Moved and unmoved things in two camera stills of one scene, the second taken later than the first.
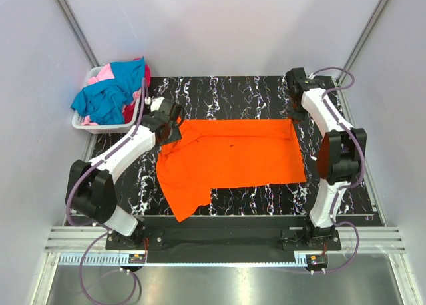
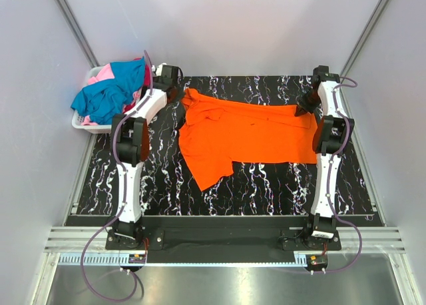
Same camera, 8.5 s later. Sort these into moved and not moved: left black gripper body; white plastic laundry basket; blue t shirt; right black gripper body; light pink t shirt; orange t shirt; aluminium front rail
Moved: left black gripper body; right black gripper body; orange t shirt
Not moved: blue t shirt; white plastic laundry basket; aluminium front rail; light pink t shirt
